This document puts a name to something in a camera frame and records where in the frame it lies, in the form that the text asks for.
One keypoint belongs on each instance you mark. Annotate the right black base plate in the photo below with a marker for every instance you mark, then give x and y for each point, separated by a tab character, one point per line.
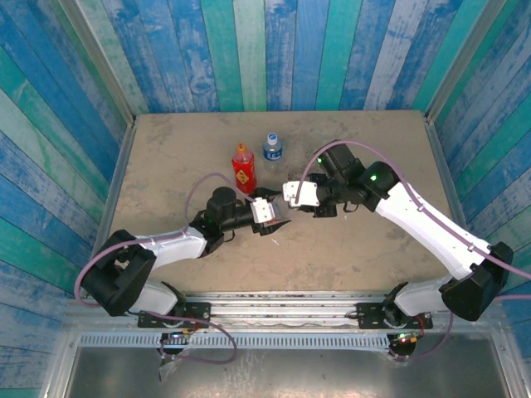
369	315

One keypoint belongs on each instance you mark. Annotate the small circuit board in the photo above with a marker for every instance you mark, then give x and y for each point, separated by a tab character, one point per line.
180	333
404	338

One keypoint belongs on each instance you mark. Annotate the red drink bottle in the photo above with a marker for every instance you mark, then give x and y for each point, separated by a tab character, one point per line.
244	170

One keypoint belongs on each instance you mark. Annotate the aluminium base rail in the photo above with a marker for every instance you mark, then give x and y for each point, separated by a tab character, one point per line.
282	309

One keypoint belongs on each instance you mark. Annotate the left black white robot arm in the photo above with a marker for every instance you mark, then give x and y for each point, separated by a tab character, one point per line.
174	248

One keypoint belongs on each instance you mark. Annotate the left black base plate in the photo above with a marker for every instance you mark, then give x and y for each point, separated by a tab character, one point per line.
199	311

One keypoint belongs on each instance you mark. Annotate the aluminium corner post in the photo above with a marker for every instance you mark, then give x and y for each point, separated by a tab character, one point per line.
97	54
464	54

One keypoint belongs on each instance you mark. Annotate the right small circuit board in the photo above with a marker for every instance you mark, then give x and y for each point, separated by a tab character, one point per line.
404	338

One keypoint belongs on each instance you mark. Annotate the metal sheet panel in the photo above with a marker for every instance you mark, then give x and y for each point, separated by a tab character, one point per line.
290	377

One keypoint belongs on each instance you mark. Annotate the pale blue bottle cap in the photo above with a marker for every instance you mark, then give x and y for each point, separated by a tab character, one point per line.
272	137

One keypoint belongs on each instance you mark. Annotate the aluminium table side rail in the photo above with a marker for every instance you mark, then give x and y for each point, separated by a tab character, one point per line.
108	207
454	207

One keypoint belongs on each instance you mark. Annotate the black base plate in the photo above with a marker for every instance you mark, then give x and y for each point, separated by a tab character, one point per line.
369	315
199	311

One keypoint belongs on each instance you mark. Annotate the small water bottle blue label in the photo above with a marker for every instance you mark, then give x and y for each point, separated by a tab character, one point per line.
272	153

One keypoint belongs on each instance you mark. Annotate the left small circuit board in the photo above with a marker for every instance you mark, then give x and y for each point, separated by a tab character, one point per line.
180	333

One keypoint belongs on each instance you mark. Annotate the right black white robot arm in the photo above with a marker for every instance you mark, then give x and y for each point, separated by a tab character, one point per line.
423	228

